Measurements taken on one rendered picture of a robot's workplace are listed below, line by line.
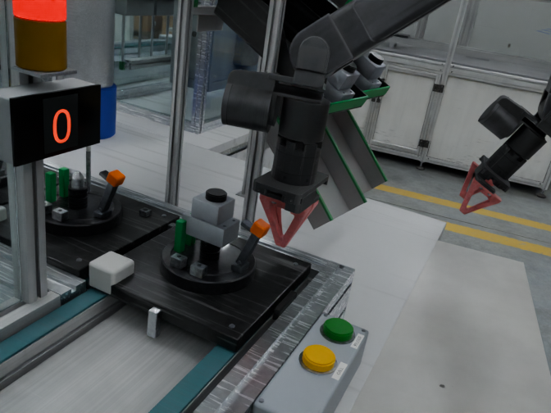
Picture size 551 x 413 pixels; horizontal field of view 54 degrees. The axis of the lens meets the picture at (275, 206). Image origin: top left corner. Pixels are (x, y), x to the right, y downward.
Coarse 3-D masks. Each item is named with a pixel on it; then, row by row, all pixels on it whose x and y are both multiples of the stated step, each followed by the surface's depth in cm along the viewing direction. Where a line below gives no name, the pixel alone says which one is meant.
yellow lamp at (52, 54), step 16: (16, 16) 54; (16, 32) 54; (32, 32) 53; (48, 32) 54; (64, 32) 56; (16, 48) 55; (32, 48) 54; (48, 48) 55; (64, 48) 56; (16, 64) 55; (32, 64) 55; (48, 64) 55; (64, 64) 57
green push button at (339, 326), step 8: (328, 320) 72; (336, 320) 73; (344, 320) 73; (328, 328) 71; (336, 328) 71; (344, 328) 71; (352, 328) 72; (328, 336) 71; (336, 336) 70; (344, 336) 70; (352, 336) 72
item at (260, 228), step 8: (240, 224) 75; (248, 224) 75; (256, 224) 73; (264, 224) 74; (256, 232) 74; (264, 232) 73; (248, 240) 75; (256, 240) 74; (248, 248) 75; (240, 256) 76; (248, 256) 77; (240, 264) 77
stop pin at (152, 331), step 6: (150, 312) 70; (156, 312) 70; (150, 318) 70; (156, 318) 70; (150, 324) 71; (156, 324) 70; (150, 330) 71; (156, 330) 71; (150, 336) 71; (156, 336) 71
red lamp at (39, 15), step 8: (16, 0) 53; (24, 0) 52; (32, 0) 52; (40, 0) 52; (48, 0) 53; (56, 0) 53; (64, 0) 54; (16, 8) 53; (24, 8) 53; (32, 8) 52; (40, 8) 53; (48, 8) 53; (56, 8) 54; (64, 8) 55; (24, 16) 53; (32, 16) 53; (40, 16) 53; (48, 16) 53; (56, 16) 54; (64, 16) 55
